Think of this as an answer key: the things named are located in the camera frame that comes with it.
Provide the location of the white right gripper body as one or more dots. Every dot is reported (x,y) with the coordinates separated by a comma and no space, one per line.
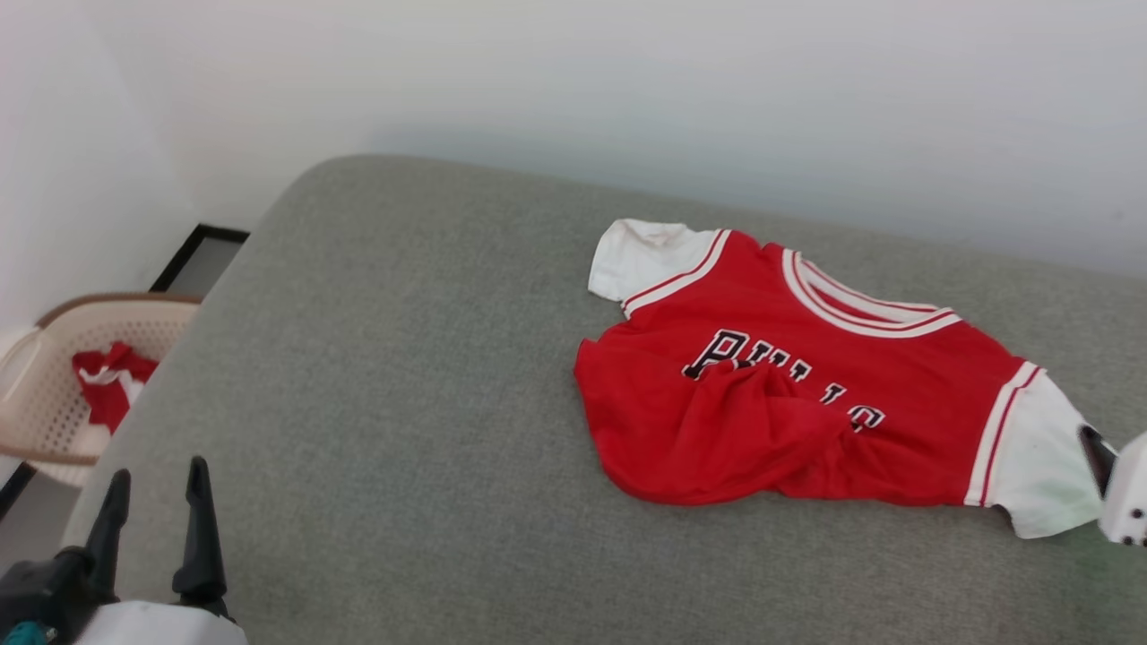
(1131,493)

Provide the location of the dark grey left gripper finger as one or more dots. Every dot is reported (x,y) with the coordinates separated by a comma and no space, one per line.
(107,537)
(201,546)

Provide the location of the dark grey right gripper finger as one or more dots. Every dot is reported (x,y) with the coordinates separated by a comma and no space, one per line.
(1097,457)

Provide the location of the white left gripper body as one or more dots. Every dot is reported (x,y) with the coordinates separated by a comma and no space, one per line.
(161,625)

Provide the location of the red Bulls basketball jersey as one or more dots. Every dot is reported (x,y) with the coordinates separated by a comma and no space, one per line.
(717,430)

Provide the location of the red clothes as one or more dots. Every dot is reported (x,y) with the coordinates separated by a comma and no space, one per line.
(112,390)

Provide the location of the beige perforated laundry basket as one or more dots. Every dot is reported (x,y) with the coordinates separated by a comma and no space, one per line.
(49,394)

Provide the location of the grey fabric sofa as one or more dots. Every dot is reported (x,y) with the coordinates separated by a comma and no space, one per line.
(403,403)

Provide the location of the black framed panel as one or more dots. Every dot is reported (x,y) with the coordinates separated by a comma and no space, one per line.
(193,260)

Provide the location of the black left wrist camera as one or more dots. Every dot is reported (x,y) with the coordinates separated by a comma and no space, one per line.
(40,587)

